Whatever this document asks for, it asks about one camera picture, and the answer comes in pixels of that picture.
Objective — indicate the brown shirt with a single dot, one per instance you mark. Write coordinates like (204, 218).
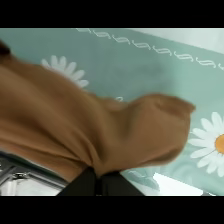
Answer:
(66, 120)

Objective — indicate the silver frame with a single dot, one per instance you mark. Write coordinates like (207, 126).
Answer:
(20, 180)

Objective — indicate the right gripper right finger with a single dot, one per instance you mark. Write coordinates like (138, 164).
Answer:
(116, 186)

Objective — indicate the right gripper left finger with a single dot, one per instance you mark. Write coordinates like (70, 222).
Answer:
(83, 186)

